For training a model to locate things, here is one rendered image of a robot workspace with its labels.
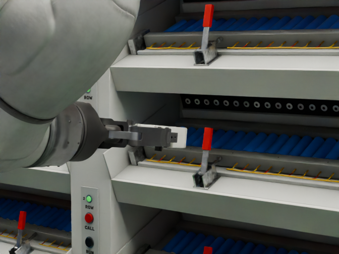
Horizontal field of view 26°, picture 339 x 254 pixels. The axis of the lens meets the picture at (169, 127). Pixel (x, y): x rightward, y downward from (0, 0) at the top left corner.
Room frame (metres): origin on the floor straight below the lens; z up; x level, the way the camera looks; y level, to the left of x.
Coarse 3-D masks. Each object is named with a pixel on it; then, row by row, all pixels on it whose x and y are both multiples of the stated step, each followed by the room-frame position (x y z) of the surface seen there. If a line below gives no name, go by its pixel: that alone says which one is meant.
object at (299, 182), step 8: (160, 168) 1.22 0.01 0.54; (168, 168) 1.21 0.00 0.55; (176, 168) 1.20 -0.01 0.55; (184, 168) 1.19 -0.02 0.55; (192, 168) 1.18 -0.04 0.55; (232, 176) 1.14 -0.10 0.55; (240, 176) 1.13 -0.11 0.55; (248, 176) 1.12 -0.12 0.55; (256, 176) 1.11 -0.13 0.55; (264, 176) 1.10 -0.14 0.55; (296, 184) 1.07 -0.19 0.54; (304, 184) 1.06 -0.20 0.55; (312, 184) 1.05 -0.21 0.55; (320, 184) 1.04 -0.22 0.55; (328, 184) 1.04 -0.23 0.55; (336, 184) 1.03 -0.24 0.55
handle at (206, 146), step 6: (204, 132) 1.14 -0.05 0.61; (210, 132) 1.14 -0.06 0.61; (204, 138) 1.14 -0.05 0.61; (210, 138) 1.14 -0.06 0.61; (204, 144) 1.14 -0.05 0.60; (210, 144) 1.14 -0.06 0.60; (204, 150) 1.14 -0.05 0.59; (204, 156) 1.13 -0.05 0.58; (204, 162) 1.13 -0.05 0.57; (204, 168) 1.13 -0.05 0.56
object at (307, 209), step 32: (128, 160) 1.26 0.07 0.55; (160, 160) 1.25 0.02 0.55; (128, 192) 1.21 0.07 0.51; (160, 192) 1.17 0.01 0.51; (192, 192) 1.13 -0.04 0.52; (224, 192) 1.10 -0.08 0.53; (256, 192) 1.08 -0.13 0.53; (288, 192) 1.06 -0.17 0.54; (320, 192) 1.04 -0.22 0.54; (288, 224) 1.04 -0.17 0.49; (320, 224) 1.01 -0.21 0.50
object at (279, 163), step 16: (176, 160) 1.23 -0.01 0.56; (192, 160) 1.20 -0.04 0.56; (208, 160) 1.19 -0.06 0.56; (224, 160) 1.17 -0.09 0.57; (240, 160) 1.15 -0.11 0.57; (256, 160) 1.13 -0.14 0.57; (272, 160) 1.11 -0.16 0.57; (288, 160) 1.10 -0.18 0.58; (304, 160) 1.08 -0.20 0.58; (320, 160) 1.07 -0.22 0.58; (336, 160) 1.06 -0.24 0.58; (288, 176) 1.08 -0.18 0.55; (320, 176) 1.07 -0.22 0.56; (336, 176) 1.05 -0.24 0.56
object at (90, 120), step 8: (80, 104) 0.89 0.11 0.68; (88, 104) 0.90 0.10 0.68; (80, 112) 0.87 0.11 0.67; (88, 112) 0.88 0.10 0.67; (96, 112) 0.90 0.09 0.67; (88, 120) 0.88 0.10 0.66; (96, 120) 0.89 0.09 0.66; (88, 128) 0.87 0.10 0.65; (96, 128) 0.88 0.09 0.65; (104, 128) 0.89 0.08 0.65; (112, 128) 0.90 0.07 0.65; (120, 128) 0.93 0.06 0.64; (88, 136) 0.87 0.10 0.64; (96, 136) 0.88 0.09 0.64; (104, 136) 0.89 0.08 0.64; (80, 144) 0.87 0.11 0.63; (88, 144) 0.87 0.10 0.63; (96, 144) 0.89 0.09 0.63; (80, 152) 0.87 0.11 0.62; (88, 152) 0.88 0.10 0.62; (72, 160) 0.88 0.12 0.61; (80, 160) 0.89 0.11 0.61
